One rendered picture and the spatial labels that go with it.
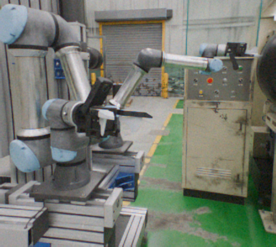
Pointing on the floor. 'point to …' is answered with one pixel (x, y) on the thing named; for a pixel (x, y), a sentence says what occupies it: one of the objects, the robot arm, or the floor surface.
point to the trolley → (96, 58)
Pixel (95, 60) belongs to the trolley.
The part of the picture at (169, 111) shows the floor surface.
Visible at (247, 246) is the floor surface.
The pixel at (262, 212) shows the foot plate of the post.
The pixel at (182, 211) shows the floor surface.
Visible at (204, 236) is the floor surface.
